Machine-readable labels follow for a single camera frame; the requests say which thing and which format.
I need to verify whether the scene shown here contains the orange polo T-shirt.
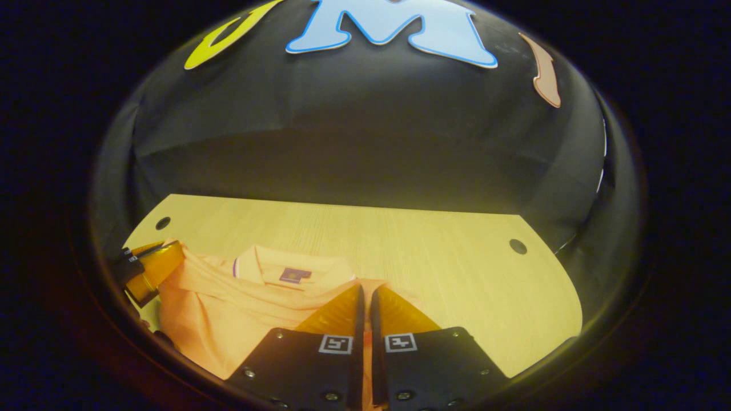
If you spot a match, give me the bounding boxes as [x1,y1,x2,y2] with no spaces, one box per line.
[157,244,400,409]

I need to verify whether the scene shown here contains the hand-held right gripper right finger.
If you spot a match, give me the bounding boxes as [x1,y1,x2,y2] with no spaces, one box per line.
[370,284,509,411]

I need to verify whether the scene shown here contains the black backdrop cloth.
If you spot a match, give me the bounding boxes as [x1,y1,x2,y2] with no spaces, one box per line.
[91,0,643,343]

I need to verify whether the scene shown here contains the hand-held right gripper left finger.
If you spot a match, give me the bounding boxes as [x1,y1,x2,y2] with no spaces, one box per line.
[227,284,365,411]

